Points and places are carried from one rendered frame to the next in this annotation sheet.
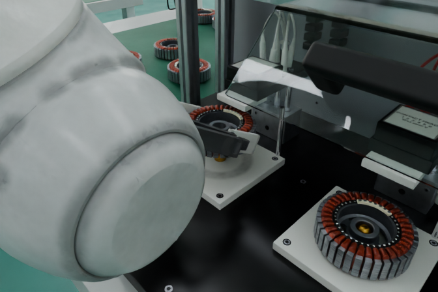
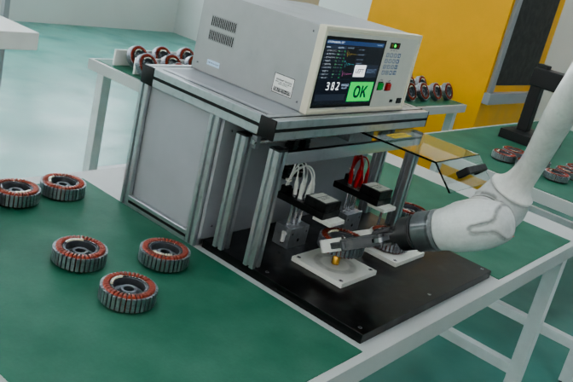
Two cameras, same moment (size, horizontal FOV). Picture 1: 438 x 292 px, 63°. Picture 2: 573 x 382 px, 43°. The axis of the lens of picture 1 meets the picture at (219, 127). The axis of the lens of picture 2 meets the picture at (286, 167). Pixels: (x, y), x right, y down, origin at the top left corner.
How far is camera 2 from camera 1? 1.82 m
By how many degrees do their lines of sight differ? 89
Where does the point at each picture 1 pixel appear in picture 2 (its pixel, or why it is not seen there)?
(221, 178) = (355, 266)
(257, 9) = not seen: hidden behind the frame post
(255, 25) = not seen: hidden behind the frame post
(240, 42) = (215, 197)
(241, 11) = (220, 170)
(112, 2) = not seen: outside the picture
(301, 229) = (385, 255)
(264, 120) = (297, 235)
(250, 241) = (393, 271)
